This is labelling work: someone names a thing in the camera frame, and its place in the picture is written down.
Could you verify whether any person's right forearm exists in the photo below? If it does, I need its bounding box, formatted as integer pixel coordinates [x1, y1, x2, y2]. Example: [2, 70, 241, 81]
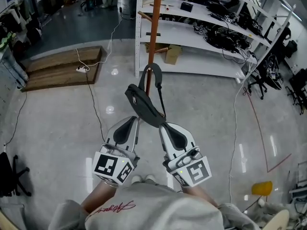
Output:
[181, 185, 219, 208]

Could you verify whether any light wooden board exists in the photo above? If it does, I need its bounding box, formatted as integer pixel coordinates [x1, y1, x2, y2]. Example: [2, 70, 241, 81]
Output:
[271, 209, 290, 230]

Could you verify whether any long white floor cable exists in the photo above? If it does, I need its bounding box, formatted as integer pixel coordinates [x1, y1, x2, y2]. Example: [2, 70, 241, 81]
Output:
[229, 78, 250, 201]

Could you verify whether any pile of black cables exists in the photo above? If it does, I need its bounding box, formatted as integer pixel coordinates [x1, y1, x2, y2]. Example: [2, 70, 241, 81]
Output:
[194, 24, 252, 52]

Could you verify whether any person's grey sweatshirt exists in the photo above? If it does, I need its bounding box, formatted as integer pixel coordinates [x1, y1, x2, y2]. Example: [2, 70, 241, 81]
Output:
[49, 183, 261, 230]

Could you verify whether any black box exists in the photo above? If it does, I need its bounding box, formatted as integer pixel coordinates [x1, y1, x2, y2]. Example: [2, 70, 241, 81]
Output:
[180, 1, 194, 12]

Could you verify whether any white metal shelf unit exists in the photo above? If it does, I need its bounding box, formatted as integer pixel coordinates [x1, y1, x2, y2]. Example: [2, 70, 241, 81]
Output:
[134, 0, 297, 80]

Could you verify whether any open cardboard box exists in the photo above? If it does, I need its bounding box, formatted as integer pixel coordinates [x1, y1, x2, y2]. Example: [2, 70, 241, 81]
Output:
[144, 43, 172, 55]

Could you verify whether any brown wooden coat rack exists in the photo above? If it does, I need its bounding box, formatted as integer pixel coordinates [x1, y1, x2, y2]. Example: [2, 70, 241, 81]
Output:
[137, 0, 178, 118]

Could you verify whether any black office chair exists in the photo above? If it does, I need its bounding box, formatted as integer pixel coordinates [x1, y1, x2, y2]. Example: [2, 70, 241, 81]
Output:
[285, 68, 307, 116]
[0, 152, 32, 197]
[247, 74, 268, 100]

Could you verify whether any thin black floor cable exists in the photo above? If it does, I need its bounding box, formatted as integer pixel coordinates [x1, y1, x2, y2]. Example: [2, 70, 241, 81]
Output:
[85, 72, 103, 138]

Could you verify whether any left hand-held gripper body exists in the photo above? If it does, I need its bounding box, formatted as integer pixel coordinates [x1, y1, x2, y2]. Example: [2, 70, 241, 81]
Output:
[92, 142, 141, 185]

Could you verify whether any long black floor cable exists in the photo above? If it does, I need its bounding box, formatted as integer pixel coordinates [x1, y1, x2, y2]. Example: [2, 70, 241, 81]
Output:
[3, 90, 28, 148]

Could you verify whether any person's left forearm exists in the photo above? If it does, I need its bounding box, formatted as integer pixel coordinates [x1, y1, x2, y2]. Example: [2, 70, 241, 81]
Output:
[80, 182, 116, 213]

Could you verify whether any closed cardboard box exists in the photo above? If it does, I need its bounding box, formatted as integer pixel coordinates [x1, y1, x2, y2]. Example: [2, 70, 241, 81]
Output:
[164, 44, 183, 65]

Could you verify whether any low wooden step platform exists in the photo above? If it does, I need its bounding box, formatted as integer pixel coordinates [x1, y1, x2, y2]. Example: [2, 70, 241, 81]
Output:
[20, 46, 107, 92]

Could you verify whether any white power strip cable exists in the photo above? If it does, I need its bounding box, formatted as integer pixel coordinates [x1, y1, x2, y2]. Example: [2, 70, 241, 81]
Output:
[76, 7, 123, 69]

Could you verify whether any green vacuum cleaner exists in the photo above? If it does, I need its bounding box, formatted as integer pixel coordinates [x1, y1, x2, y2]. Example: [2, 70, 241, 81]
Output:
[80, 0, 97, 11]

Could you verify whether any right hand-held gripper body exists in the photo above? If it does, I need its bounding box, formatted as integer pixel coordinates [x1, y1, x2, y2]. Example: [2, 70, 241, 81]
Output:
[162, 146, 212, 188]

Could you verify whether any yellow plastic bin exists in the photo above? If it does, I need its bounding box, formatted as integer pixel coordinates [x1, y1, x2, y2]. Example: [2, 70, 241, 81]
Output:
[251, 181, 273, 196]

